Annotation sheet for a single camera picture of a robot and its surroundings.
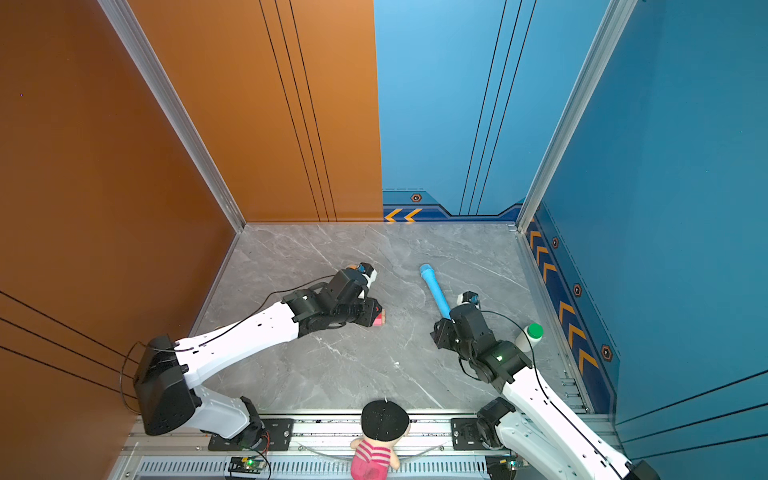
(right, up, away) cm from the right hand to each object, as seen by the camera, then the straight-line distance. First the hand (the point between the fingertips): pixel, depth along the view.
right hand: (436, 327), depth 79 cm
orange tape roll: (-26, +14, +28) cm, 41 cm away
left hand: (-15, +6, 0) cm, 16 cm away
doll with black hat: (-13, -19, -10) cm, 26 cm away
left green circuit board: (-45, -31, -8) cm, 55 cm away
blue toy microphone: (+2, +11, +21) cm, 24 cm away
